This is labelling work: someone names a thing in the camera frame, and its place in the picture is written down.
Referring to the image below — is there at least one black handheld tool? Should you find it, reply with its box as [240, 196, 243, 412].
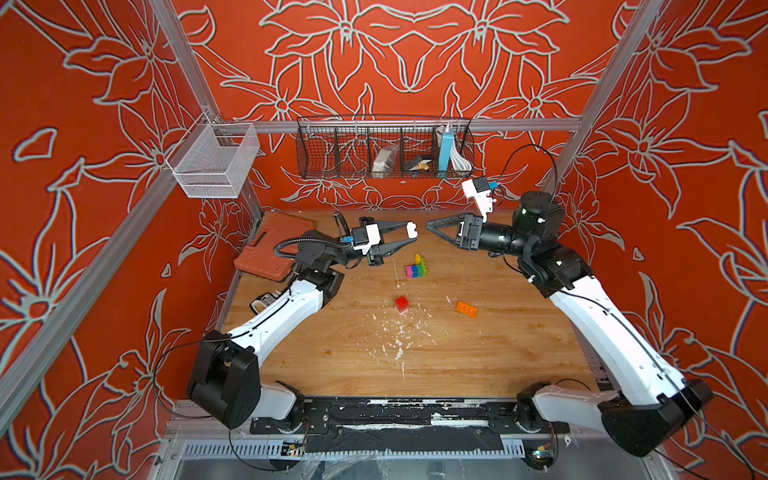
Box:
[250, 290, 282, 315]

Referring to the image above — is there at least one white wire basket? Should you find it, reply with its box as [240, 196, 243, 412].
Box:
[167, 123, 261, 199]

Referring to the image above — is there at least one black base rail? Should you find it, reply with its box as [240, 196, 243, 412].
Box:
[247, 396, 570, 458]

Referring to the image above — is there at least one red lego brick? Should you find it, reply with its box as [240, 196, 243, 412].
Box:
[395, 296, 409, 314]

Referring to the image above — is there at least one black wire basket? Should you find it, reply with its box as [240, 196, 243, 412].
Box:
[296, 114, 476, 180]

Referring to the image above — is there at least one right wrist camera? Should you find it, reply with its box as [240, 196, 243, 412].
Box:
[461, 177, 497, 222]

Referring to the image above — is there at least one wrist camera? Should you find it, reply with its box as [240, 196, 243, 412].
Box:
[342, 223, 382, 255]
[461, 177, 497, 222]

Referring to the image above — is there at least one black item in basket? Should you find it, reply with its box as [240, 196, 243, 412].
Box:
[403, 155, 432, 174]

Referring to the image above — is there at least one white cable bundle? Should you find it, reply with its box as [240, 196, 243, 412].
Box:
[451, 143, 475, 176]

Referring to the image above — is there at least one orange lego brick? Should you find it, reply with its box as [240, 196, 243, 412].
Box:
[455, 301, 478, 318]

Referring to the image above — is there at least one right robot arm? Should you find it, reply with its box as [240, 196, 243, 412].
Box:
[426, 191, 713, 457]

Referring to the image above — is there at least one small white lego brick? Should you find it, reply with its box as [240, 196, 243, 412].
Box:
[406, 222, 418, 239]

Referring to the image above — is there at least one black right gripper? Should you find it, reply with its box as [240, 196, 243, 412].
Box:
[430, 218, 538, 263]

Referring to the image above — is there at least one grey packet in basket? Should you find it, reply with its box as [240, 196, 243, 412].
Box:
[371, 145, 399, 179]

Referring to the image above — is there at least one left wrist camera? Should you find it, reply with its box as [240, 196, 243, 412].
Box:
[342, 223, 382, 255]

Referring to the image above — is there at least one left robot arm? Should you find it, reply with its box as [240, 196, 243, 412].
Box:
[187, 214, 418, 430]

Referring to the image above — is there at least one orange tool case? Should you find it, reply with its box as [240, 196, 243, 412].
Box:
[234, 212, 316, 282]

